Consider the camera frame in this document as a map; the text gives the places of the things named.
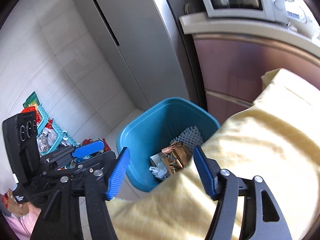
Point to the round grey plate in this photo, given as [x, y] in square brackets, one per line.
[189, 8]

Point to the brown cardboard piece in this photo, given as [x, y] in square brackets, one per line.
[15, 205]

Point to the person's left forearm pink sleeve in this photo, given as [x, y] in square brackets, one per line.
[22, 225]

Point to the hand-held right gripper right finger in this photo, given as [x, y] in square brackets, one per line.
[205, 172]

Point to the yellow tablecloth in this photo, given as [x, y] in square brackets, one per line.
[262, 142]

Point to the blue plastic trash bin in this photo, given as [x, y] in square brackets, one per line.
[140, 135]

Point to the kitchen counter with cabinets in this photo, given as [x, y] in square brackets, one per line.
[237, 62]

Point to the grey refrigerator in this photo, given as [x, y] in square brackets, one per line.
[140, 42]

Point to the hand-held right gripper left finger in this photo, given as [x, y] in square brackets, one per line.
[117, 175]

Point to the white foam fruit net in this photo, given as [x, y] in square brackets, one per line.
[188, 136]

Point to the red plastic bag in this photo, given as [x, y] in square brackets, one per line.
[106, 145]

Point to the white tissue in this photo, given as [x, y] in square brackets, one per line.
[158, 171]

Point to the gold foil wrapper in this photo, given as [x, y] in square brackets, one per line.
[176, 157]

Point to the teal plastic basket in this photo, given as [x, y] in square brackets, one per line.
[46, 115]

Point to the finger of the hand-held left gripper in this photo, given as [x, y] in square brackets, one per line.
[88, 149]

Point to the white paper cup blue dots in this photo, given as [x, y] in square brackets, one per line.
[155, 158]

